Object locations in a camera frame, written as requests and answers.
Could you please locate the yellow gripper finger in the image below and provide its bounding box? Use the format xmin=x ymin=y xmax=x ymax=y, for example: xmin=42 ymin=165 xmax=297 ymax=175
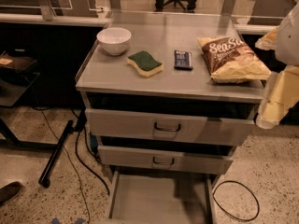
xmin=255 ymin=26 xmax=278 ymax=50
xmin=256 ymin=65 xmax=299 ymax=129

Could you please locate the yellow green sponge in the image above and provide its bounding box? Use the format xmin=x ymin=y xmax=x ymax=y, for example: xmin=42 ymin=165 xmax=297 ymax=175
xmin=127 ymin=50 xmax=164 ymax=77

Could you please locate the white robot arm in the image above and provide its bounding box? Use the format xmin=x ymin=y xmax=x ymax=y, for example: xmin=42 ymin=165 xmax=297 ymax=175
xmin=256 ymin=4 xmax=299 ymax=129

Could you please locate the grey metal drawer cabinet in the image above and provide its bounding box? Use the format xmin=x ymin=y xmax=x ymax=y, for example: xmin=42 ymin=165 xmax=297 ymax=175
xmin=75 ymin=10 xmax=274 ymax=224

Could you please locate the middle grey drawer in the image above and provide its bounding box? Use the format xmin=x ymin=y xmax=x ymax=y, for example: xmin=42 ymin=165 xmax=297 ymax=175
xmin=97 ymin=136 xmax=233 ymax=175

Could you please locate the top grey drawer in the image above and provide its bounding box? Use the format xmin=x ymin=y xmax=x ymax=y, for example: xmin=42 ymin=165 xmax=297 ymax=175
xmin=86 ymin=94 xmax=253 ymax=146

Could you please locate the bottom grey open drawer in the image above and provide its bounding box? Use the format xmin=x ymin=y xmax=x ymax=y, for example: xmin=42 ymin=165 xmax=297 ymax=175
xmin=104 ymin=169 xmax=217 ymax=224

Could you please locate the brown yellow chip bag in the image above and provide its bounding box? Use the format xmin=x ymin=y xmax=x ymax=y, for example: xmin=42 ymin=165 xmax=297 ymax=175
xmin=198 ymin=37 xmax=271 ymax=84

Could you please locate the dark blue snack bar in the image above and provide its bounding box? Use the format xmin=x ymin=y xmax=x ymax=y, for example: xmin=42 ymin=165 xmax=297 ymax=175
xmin=174 ymin=50 xmax=193 ymax=70

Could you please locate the white ceramic bowl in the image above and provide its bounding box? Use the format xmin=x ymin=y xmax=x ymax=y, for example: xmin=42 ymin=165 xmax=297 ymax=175
xmin=96 ymin=27 xmax=132 ymax=56

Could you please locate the black table leg bar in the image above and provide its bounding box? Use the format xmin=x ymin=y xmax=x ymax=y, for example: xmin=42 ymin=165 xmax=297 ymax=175
xmin=38 ymin=120 xmax=73 ymax=189

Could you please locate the dark side table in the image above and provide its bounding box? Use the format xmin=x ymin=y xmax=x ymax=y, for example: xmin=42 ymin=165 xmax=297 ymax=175
xmin=0 ymin=50 xmax=39 ymax=107

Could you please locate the dark shoe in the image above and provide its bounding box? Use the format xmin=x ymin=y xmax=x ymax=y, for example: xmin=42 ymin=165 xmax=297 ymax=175
xmin=0 ymin=181 xmax=22 ymax=206

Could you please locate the black floor cable loop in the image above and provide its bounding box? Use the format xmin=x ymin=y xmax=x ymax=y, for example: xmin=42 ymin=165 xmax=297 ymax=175
xmin=212 ymin=180 xmax=261 ymax=222

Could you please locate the black power cable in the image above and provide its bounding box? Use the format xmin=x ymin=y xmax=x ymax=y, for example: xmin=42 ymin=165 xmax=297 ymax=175
xmin=74 ymin=109 xmax=111 ymax=197

